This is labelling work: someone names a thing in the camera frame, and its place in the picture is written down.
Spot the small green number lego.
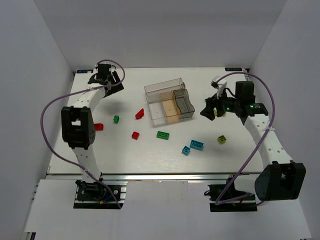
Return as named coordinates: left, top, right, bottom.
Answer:
left=113, top=115, right=120, bottom=124

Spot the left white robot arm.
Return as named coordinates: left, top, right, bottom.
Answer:
left=61, top=60, right=124, bottom=184

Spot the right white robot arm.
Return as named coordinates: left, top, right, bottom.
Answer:
left=200, top=80, right=306, bottom=205

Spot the grey smoky container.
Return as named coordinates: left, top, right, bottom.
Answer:
left=173, top=89, right=195, bottom=120

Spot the lime lego near front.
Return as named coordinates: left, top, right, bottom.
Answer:
left=217, top=135, right=227, bottom=144

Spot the left blue table label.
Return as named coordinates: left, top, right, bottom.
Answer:
left=76, top=69, right=94, bottom=74

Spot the blue table label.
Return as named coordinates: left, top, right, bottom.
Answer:
left=224, top=67, right=243, bottom=72
left=76, top=69, right=94, bottom=74

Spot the cyan long lego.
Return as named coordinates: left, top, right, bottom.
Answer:
left=189, top=140, right=204, bottom=151

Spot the right blue table label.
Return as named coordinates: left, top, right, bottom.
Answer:
left=224, top=67, right=243, bottom=72

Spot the amber transparent container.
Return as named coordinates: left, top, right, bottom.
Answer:
left=160, top=91, right=181, bottom=123

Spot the long clear smoky container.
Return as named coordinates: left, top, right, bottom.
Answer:
left=144, top=78, right=186, bottom=104

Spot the cyan small lego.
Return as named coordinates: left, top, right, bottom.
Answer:
left=181, top=146, right=191, bottom=156

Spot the red curved lego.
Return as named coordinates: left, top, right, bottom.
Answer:
left=135, top=108, right=145, bottom=120

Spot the red lego at left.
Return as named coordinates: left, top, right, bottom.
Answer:
left=94, top=123, right=104, bottom=131

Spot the red square lego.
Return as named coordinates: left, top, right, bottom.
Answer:
left=131, top=131, right=140, bottom=140

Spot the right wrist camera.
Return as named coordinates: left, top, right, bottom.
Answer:
left=211, top=76, right=227, bottom=99

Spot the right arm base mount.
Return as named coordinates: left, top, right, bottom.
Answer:
left=204, top=177, right=258, bottom=213

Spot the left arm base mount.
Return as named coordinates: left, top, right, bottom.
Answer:
left=73, top=179, right=125, bottom=210

